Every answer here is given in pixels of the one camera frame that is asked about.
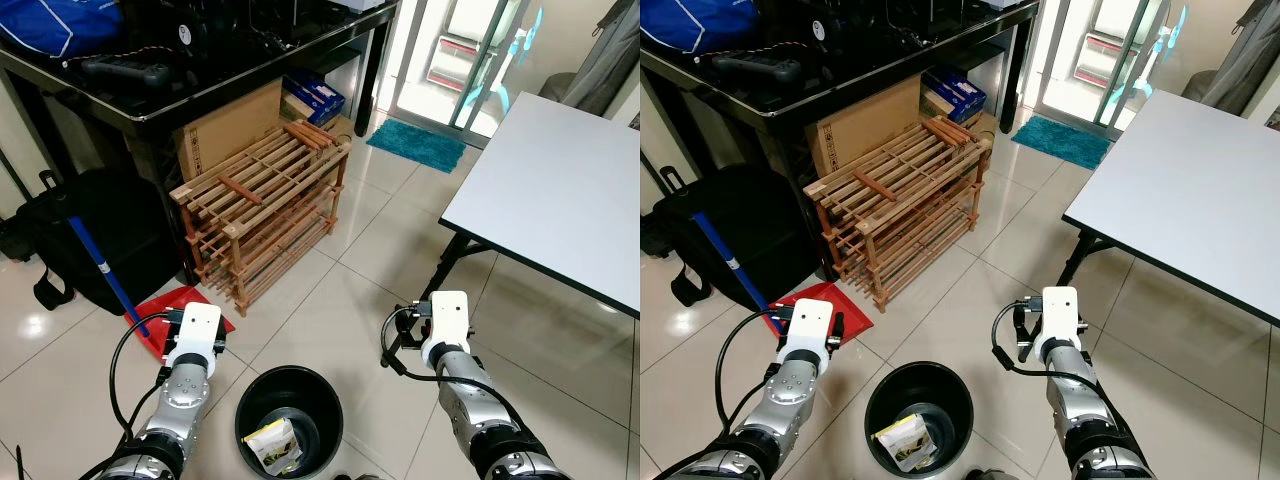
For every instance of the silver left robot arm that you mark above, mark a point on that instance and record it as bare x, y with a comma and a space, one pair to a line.
790, 398
182, 395

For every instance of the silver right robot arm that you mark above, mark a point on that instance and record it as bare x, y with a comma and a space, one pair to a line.
470, 395
1075, 392

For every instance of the black round rubbish bin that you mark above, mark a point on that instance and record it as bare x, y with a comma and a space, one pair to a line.
890, 395
262, 395

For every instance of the black trolley bag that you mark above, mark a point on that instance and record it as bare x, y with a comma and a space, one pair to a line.
775, 225
130, 225

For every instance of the white yellow snack packet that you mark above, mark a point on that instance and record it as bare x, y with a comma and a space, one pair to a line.
905, 442
273, 446

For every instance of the loose wooden stick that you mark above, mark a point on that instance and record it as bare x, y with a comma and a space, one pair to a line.
241, 191
875, 186

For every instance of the wooden slatted shoe rack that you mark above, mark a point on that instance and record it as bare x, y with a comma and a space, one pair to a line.
262, 175
900, 170

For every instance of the teal floor mat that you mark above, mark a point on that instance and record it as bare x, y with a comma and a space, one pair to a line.
1060, 141
415, 145

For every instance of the white folding table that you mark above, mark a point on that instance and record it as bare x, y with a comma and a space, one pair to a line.
555, 190
1180, 190

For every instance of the brown cardboard box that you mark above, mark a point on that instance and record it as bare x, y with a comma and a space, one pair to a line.
230, 128
865, 125

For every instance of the blue printed box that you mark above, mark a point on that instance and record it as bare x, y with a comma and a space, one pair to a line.
955, 92
315, 95

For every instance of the black glossy desk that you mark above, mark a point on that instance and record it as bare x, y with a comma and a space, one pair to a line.
225, 80
865, 78

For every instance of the black handheld device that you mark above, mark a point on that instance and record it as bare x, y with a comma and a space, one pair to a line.
760, 70
128, 72

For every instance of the glass sliding door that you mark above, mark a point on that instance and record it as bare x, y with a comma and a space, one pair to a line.
478, 55
1120, 52

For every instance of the small black fan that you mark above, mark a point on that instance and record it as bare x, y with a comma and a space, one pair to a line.
190, 25
825, 24

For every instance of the grey hanging cloth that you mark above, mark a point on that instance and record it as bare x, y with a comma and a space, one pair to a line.
1245, 60
600, 60

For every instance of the blue fabric bag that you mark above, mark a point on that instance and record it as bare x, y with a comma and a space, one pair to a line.
55, 25
690, 24

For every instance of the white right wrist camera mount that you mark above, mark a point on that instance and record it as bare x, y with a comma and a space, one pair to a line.
448, 318
1060, 315

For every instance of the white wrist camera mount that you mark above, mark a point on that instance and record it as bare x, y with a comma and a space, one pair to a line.
448, 318
1060, 315
196, 330
808, 330

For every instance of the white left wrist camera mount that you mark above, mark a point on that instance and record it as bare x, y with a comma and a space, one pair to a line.
196, 330
808, 330

